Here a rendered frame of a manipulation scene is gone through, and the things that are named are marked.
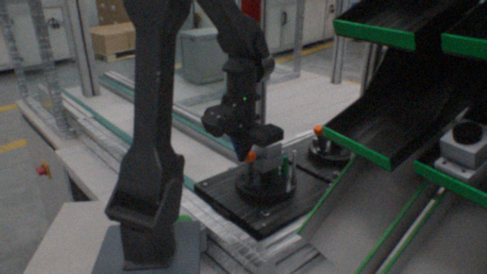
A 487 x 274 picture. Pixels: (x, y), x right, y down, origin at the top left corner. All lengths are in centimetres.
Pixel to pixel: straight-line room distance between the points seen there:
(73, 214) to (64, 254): 15
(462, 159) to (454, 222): 17
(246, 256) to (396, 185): 29
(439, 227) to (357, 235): 12
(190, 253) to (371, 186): 33
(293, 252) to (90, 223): 51
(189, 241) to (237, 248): 16
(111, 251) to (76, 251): 35
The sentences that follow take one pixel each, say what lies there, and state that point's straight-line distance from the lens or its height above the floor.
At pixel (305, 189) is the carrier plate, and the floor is 97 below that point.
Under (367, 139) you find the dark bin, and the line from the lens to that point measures 60.
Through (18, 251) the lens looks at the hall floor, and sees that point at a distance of 251.
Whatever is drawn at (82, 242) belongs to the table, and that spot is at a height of 86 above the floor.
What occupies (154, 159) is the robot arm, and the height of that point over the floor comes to 121.
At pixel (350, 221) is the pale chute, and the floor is 104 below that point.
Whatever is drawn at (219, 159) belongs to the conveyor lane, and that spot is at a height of 92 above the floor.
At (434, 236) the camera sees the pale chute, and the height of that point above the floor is 107.
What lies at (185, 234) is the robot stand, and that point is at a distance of 62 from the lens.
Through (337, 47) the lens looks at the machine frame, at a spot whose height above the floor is 104.
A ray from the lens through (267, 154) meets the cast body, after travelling 82.
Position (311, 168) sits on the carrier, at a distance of 98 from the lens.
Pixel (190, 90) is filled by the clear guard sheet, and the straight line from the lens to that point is 133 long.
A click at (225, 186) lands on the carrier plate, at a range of 90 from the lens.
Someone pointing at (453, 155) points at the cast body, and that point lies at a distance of 52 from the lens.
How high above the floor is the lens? 145
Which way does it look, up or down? 26 degrees down
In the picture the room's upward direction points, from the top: straight up
